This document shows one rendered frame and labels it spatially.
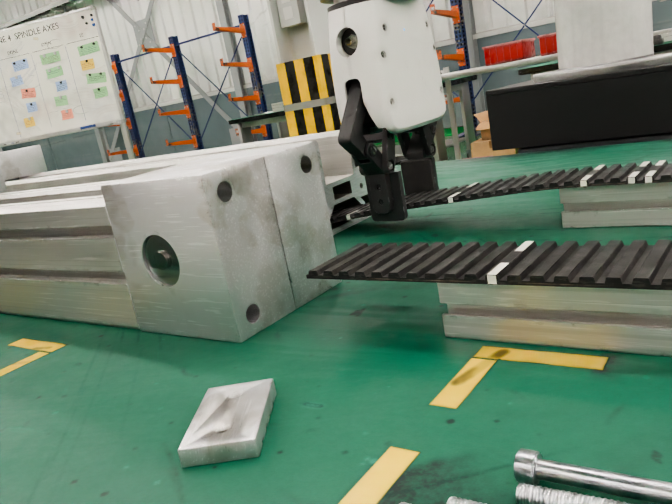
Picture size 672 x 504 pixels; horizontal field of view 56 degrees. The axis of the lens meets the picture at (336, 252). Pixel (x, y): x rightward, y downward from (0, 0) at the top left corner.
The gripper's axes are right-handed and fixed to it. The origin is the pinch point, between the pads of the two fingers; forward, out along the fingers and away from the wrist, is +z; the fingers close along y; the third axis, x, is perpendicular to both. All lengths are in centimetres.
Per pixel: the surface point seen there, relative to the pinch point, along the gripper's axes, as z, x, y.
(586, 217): 2.3, -15.3, -2.0
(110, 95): -39, 468, 312
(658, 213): 2.2, -19.8, -2.0
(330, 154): -3.5, 8.7, 2.3
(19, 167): -7, 63, 1
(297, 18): -51, 210, 263
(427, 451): 3.1, -17.2, -29.8
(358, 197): 0.8, 6.4, 2.3
